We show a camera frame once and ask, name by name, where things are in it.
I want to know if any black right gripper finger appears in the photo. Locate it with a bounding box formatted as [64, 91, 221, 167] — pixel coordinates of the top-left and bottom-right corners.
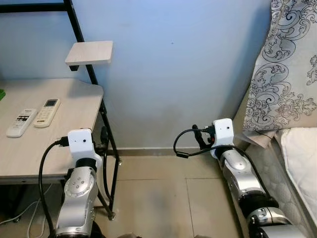
[192, 124, 205, 150]

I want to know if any cream remote with display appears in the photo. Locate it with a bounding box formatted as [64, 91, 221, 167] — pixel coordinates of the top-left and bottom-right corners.
[33, 98, 61, 129]

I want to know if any light wooden desk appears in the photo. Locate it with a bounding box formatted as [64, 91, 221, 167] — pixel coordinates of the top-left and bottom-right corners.
[0, 78, 105, 185]

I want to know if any grey quilted mattress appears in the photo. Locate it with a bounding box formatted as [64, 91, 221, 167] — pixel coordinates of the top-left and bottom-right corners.
[245, 128, 317, 238]

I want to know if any white remote with dark buttons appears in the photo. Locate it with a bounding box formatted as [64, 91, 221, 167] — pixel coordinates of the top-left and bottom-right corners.
[6, 108, 38, 139]

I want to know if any small light wooden shelf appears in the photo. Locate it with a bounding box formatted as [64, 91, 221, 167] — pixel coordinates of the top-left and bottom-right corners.
[65, 41, 114, 72]

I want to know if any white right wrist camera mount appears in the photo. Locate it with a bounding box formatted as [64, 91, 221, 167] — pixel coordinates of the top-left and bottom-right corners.
[211, 118, 235, 160]

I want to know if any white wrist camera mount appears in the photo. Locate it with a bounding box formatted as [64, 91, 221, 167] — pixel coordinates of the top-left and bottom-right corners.
[67, 128, 104, 167]
[211, 118, 235, 160]

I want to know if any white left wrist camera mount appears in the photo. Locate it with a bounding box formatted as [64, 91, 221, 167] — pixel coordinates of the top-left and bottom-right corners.
[67, 128, 104, 167]

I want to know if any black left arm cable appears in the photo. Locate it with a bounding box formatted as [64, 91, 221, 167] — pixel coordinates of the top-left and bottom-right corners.
[39, 138, 70, 238]

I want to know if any thin white cable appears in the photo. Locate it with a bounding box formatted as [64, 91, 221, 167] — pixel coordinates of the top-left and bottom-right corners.
[0, 184, 53, 238]

